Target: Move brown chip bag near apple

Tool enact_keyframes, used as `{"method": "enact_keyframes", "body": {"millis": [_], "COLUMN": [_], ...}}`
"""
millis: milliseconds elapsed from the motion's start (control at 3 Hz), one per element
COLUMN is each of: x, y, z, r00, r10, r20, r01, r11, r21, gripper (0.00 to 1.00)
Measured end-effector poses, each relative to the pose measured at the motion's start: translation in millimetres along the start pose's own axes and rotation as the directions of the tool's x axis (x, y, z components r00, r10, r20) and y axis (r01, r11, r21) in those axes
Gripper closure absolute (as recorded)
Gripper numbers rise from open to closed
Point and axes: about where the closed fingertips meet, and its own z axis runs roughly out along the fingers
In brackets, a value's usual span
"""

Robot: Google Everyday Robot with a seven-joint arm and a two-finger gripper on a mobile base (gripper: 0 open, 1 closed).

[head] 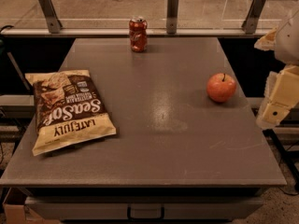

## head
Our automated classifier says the cardboard box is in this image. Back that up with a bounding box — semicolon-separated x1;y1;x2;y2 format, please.
3;188;61;224

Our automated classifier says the left metal rail bracket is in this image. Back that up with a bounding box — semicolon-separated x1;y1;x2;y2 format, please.
38;0;62;34

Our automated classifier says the orange soda can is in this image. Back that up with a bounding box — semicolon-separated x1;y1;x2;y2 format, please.
129;17;148;52

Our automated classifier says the black drawer handle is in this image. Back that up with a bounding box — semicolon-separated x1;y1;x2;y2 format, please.
126;204;165;221

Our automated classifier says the metal rail bracket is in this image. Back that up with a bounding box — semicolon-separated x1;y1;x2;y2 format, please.
166;0;179;34
38;0;62;34
242;0;266;35

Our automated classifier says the brown Late July chip bag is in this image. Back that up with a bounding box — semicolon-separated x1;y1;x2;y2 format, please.
25;70;117;156

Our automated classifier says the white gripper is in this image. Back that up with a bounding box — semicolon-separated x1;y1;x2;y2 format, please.
254;7;299;130

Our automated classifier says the red apple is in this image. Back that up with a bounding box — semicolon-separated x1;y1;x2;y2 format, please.
206;73;236;103

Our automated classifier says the middle metal rail bracket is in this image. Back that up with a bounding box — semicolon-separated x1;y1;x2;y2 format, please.
166;0;179;34

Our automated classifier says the grey table drawer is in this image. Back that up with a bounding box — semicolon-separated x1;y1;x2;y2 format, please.
25;197;263;221

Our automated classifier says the right metal rail bracket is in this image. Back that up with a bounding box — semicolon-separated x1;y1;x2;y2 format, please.
242;0;266;35

